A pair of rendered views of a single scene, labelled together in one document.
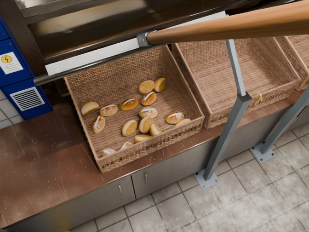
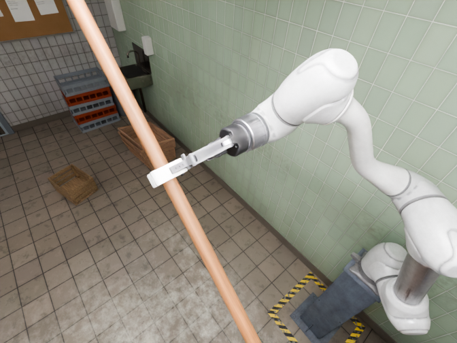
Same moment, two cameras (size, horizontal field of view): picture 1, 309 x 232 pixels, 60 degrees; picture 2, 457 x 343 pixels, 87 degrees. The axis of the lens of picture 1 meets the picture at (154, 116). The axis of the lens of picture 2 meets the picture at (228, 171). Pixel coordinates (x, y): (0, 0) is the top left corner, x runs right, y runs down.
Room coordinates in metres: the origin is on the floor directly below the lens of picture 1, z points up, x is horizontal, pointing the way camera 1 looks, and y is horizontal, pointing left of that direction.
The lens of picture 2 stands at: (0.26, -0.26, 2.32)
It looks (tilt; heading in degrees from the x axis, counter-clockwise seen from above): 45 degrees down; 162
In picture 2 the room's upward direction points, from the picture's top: 4 degrees clockwise
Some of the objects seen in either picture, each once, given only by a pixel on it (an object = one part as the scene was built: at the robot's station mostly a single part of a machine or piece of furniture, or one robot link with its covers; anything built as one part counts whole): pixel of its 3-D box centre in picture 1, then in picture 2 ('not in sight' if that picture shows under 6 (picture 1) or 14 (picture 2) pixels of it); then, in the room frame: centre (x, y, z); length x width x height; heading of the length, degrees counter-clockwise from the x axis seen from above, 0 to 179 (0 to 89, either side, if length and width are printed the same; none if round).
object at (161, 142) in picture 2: not in sight; (147, 137); (-2.47, -0.52, 0.32); 0.56 x 0.49 x 0.28; 32
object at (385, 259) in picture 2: not in sight; (386, 261); (-0.02, 0.72, 1.17); 0.18 x 0.16 x 0.22; 161
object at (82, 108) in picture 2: not in sight; (88, 100); (-3.53, -1.33, 0.38); 0.60 x 0.40 x 0.15; 113
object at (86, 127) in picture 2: not in sight; (96, 117); (-3.53, -1.32, 0.08); 0.60 x 0.40 x 0.15; 116
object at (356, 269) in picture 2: not in sight; (369, 268); (-0.05, 0.71, 1.03); 0.22 x 0.18 x 0.06; 22
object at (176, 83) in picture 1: (134, 101); not in sight; (0.79, 0.10, 0.72); 0.56 x 0.49 x 0.28; 115
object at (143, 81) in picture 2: not in sight; (134, 84); (-3.28, -0.59, 0.69); 0.46 x 0.36 x 0.94; 24
